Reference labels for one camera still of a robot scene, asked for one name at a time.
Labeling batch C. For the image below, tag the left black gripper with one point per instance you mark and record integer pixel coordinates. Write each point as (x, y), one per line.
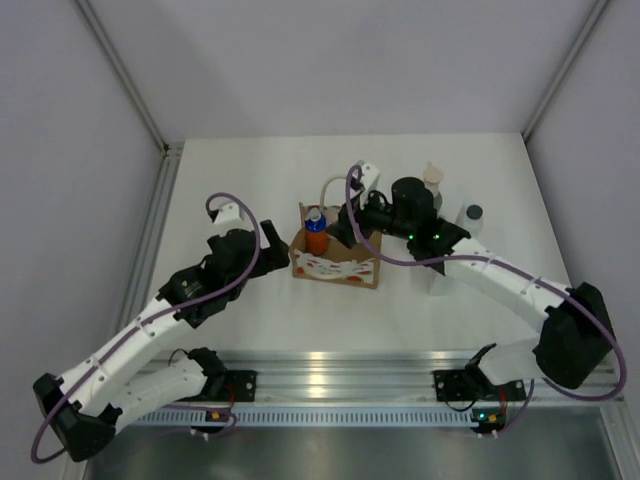
(273, 257)

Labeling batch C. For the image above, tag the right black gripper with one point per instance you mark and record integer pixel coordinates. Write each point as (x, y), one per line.
(344, 229)

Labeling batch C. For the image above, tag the burlap watermelon canvas bag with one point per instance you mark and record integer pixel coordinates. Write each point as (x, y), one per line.
(339, 265)

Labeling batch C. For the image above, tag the grey pump bottle beige cap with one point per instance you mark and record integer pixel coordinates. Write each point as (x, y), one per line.
(433, 176)

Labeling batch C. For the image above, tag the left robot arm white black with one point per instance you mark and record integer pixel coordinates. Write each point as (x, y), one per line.
(184, 303)

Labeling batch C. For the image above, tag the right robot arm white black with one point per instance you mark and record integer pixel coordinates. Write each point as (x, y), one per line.
(572, 325)

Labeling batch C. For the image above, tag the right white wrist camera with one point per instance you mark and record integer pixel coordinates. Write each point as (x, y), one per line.
(364, 182)

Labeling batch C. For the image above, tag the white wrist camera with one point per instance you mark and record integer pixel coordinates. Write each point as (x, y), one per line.
(364, 182)
(225, 218)

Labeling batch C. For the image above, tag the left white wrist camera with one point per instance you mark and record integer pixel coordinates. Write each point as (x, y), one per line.
(225, 218)

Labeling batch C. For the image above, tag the aluminium mounting rail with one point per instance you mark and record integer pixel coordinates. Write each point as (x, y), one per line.
(320, 372)

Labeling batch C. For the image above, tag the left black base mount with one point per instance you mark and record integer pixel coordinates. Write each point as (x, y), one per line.
(239, 386)

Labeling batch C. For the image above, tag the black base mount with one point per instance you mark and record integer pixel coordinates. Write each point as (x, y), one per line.
(239, 386)
(453, 385)

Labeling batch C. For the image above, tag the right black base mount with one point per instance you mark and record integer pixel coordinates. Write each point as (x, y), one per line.
(453, 385)

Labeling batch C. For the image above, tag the white slotted cable duct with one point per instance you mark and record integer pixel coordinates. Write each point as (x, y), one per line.
(323, 417)

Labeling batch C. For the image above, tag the right aluminium frame post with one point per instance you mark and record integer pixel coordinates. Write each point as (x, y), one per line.
(572, 53)

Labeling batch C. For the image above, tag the aluminium frame post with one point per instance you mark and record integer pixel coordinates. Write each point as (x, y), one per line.
(572, 53)
(90, 17)

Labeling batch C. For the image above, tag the left aluminium frame post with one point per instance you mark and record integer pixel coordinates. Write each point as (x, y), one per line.
(90, 17)

